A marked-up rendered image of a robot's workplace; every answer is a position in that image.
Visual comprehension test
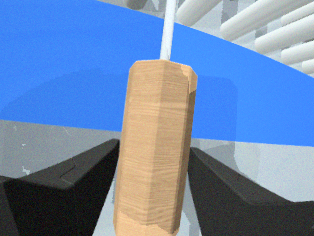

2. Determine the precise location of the tool with tan handle and white shaft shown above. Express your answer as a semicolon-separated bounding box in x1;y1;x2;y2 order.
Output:
113;0;198;236

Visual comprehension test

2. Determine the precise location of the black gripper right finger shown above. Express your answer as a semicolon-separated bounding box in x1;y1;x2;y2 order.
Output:
188;147;314;236

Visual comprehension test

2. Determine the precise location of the blue flat strip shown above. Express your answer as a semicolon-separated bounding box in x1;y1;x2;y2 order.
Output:
0;0;314;147

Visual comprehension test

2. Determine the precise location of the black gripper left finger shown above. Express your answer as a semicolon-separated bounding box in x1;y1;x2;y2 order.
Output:
0;138;120;236

